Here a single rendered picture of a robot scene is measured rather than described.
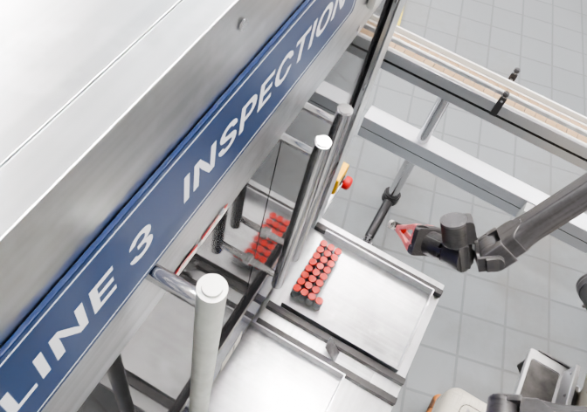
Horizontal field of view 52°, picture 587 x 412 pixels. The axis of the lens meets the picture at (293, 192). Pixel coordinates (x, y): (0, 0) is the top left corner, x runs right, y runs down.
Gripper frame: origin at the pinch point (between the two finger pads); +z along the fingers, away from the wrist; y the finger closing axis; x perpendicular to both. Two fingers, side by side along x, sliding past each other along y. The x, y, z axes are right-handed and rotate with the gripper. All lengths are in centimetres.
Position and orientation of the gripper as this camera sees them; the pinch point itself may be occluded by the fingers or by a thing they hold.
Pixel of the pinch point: (401, 229)
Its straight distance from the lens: 147.0
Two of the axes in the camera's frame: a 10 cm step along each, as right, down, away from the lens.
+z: -5.7, -3.0, 7.7
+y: -7.8, -1.0, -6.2
